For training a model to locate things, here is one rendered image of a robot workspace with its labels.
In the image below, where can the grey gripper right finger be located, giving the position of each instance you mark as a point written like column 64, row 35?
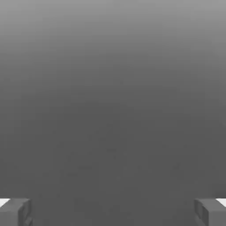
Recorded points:
column 211, row 213

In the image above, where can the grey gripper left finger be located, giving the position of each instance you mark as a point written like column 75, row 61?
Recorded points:
column 12, row 213

